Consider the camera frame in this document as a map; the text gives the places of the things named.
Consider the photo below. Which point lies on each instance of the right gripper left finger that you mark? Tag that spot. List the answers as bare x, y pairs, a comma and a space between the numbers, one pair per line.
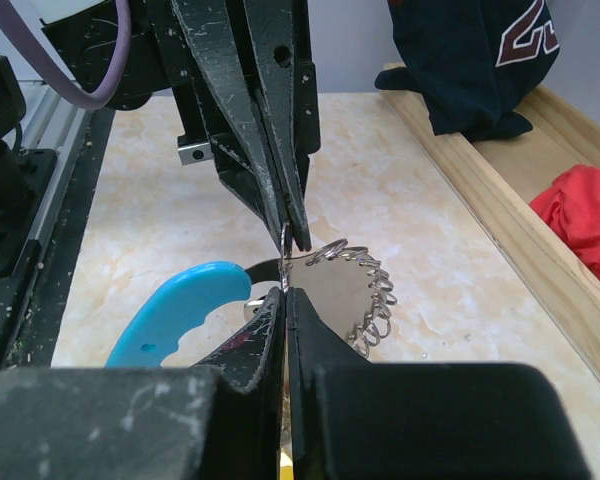
235, 400

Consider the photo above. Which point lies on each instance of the large metal keyring with keys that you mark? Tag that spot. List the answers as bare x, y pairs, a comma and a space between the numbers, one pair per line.
349, 289

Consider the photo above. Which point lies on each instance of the red cloth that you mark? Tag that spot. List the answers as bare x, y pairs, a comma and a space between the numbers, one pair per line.
571, 209

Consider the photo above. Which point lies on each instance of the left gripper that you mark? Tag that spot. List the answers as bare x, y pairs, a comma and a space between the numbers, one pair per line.
244, 82

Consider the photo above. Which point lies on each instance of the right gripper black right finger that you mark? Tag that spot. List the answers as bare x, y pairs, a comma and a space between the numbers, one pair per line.
312, 346

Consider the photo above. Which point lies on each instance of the navy tank top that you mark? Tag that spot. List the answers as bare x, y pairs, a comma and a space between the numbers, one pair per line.
472, 61

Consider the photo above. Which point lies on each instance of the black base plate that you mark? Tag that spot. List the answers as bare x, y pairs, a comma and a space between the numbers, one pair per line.
26, 231

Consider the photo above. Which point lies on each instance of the wooden rack tray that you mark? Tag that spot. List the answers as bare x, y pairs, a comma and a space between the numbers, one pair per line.
497, 180

